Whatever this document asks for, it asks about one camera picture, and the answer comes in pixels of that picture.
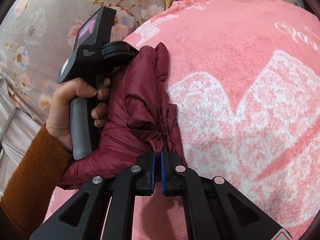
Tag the orange-brown sleeved left forearm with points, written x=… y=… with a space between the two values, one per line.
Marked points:
x=25 y=201

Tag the maroon puffer jacket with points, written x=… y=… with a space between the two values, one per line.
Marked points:
x=140 y=120

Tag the pink fleece blanket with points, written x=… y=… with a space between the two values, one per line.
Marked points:
x=276 y=168

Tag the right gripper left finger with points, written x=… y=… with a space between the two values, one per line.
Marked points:
x=102 y=208

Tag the person's left hand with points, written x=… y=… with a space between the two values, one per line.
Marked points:
x=58 y=125

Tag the white satin drape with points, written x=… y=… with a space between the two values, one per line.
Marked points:
x=17 y=131

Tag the grey floral curtain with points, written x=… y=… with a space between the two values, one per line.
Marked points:
x=50 y=30

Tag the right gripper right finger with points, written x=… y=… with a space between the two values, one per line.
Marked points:
x=213 y=208

